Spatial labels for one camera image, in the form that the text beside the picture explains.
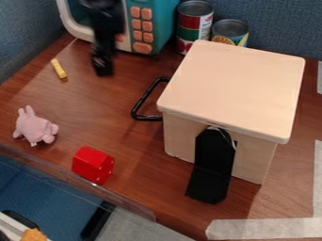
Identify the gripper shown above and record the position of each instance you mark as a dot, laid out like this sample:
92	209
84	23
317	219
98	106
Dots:
102	61

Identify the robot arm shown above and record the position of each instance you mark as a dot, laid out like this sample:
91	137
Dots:
105	19

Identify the drawer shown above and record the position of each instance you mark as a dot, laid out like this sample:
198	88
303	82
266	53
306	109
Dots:
146	117

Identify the yellow block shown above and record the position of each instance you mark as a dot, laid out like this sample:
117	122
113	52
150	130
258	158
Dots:
58	68

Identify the toy microwave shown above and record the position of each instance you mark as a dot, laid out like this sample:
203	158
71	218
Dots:
144	28

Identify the pink plush pig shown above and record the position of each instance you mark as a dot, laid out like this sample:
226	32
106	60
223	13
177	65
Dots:
35	127

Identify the red and white can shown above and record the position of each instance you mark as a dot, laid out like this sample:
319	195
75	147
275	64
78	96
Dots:
193	25

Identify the red block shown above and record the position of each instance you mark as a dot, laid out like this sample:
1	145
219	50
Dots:
92	163

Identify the blue and yellow can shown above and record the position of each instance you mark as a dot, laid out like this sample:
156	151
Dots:
229	33

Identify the cabinet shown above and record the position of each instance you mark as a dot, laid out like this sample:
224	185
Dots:
234	91

